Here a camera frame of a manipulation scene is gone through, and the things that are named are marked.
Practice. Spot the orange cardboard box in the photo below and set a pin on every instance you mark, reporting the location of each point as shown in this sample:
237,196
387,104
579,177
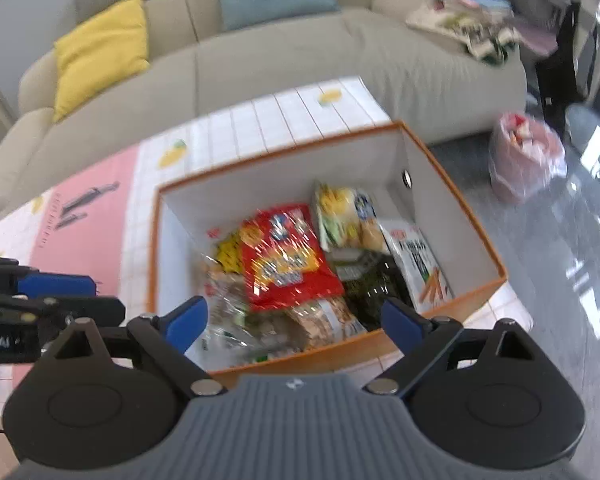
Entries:
280,175

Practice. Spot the yellow biscuit packet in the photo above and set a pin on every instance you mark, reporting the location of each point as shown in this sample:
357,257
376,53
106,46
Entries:
227,255

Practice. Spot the pile of magazines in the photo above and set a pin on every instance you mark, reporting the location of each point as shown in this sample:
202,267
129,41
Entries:
450,12

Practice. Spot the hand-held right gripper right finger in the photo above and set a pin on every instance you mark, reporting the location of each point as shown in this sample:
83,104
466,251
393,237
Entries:
402,322

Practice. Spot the beige sofa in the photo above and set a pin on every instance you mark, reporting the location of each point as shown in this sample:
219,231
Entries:
280,55

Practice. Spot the pink trash bag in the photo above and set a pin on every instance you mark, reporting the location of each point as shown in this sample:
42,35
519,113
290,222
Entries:
525,160

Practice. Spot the brown patterned snack packet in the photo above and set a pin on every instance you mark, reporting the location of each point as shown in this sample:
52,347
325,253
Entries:
325,325

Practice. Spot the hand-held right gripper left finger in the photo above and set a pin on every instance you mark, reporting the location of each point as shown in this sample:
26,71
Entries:
187,322

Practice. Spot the yellow pillow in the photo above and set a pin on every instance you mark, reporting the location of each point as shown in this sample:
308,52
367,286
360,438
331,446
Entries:
100,55

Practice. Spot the white snack packet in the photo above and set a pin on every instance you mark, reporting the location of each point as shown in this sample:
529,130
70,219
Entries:
420,265

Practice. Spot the black garment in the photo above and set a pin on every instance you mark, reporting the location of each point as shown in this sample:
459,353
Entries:
565,65

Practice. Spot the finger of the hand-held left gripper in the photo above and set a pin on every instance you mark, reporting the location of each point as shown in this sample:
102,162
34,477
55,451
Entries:
95,310
55,286

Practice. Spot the clear egg tray packet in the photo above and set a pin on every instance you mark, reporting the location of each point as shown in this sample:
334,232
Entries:
230,320

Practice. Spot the clear bag yellow snacks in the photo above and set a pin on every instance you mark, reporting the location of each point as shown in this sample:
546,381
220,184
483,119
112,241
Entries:
345,215

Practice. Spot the red snack packet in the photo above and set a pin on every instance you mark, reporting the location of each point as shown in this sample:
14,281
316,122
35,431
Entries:
285,260

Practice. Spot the dark snack packet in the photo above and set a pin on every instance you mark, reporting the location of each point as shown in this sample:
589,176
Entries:
375,285

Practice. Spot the printed tote bag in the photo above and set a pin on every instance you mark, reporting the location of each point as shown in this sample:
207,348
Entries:
495,45

